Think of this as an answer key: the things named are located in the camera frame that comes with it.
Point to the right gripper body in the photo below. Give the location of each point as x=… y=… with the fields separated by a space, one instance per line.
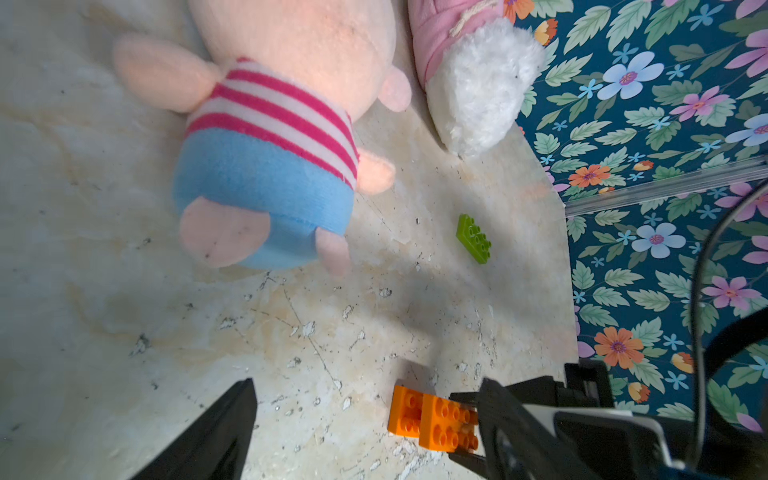
x=544 y=429

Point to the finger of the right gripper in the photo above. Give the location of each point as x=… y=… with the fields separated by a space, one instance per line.
x=468 y=400
x=472 y=462

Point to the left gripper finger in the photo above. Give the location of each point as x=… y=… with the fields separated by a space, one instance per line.
x=216 y=445

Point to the orange lego brick long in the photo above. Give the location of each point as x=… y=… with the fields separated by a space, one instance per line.
x=405 y=412

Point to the green lego brick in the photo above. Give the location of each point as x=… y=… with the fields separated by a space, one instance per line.
x=471 y=236

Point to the pink plush doll striped shirt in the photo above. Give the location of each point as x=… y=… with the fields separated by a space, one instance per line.
x=269 y=169

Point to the white plush bunny pink shirt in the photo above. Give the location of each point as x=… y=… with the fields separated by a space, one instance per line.
x=475 y=67

